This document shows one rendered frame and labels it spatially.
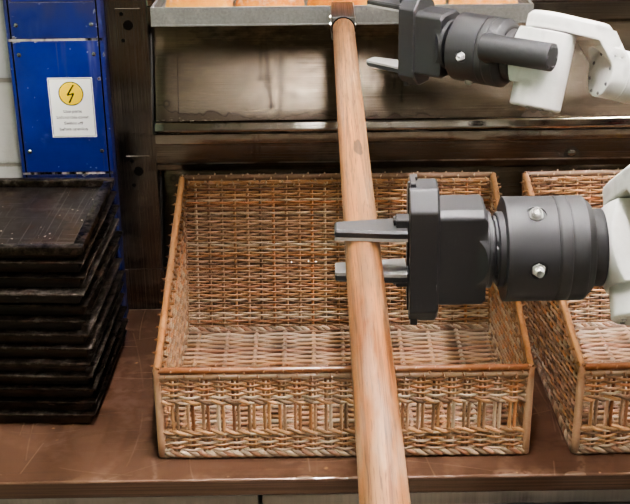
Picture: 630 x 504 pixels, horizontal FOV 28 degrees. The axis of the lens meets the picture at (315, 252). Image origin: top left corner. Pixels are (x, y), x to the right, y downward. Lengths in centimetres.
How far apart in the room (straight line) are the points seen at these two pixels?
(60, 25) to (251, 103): 34
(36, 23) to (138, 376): 61
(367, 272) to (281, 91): 120
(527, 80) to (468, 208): 58
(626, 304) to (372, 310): 23
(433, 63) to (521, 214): 66
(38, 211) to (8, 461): 39
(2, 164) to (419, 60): 88
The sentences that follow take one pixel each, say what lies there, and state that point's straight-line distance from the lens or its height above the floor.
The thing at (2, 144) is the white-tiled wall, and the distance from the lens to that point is 225.
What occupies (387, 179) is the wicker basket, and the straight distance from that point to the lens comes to 218.
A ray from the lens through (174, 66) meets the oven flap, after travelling 217.
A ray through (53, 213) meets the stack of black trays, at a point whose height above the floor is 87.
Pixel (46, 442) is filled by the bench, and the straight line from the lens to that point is 197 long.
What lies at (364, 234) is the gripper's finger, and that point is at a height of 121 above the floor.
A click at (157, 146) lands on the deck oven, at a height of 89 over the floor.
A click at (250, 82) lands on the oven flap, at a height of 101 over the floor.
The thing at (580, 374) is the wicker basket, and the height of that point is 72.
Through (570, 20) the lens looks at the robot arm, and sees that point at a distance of 160.
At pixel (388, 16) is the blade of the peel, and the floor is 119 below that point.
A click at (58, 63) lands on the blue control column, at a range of 215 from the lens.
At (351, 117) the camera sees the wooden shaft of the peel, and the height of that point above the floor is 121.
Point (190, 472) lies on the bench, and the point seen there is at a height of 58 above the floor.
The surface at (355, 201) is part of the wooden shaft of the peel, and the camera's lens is 112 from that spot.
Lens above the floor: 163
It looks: 24 degrees down
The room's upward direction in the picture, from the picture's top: 1 degrees counter-clockwise
